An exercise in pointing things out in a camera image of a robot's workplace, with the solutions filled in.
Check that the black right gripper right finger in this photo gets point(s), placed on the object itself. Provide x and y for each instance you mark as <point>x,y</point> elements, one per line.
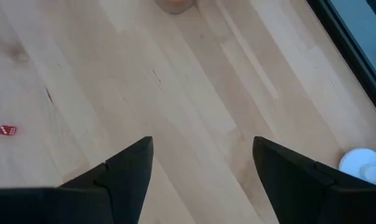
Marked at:
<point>284,186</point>

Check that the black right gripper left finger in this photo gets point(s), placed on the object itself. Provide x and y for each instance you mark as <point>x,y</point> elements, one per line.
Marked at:
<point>122,186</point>

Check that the small red die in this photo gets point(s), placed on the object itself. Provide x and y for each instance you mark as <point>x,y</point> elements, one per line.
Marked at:
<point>7,130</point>

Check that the clear plastic container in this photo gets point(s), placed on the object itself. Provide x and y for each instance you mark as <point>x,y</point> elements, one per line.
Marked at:
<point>175,6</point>

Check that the black aluminium rig frame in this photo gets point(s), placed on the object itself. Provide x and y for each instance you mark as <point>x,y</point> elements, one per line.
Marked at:
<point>346,46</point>

